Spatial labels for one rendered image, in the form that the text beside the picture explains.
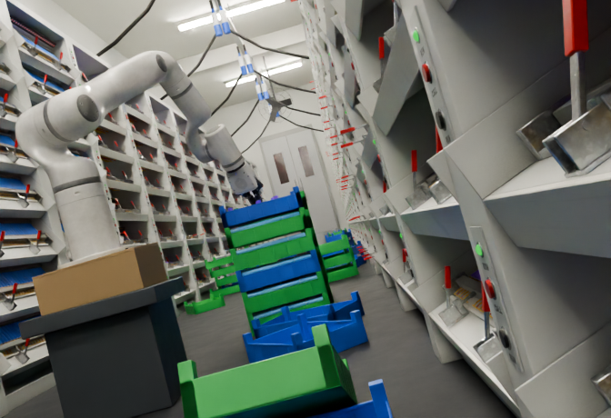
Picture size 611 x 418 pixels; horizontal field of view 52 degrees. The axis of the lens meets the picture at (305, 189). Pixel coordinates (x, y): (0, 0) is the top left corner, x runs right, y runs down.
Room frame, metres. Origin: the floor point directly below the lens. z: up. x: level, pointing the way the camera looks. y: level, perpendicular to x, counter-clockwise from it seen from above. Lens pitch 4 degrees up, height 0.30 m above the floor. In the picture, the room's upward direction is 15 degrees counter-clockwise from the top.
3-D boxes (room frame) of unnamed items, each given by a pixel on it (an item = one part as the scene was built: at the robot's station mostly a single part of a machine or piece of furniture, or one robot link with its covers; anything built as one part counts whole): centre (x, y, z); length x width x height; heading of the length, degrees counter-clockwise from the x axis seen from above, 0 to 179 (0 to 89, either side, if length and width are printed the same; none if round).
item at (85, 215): (1.57, 0.55, 0.47); 0.19 x 0.19 x 0.18
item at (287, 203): (2.36, 0.18, 0.44); 0.30 x 0.20 x 0.08; 96
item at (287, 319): (2.04, 0.10, 0.04); 0.30 x 0.20 x 0.08; 60
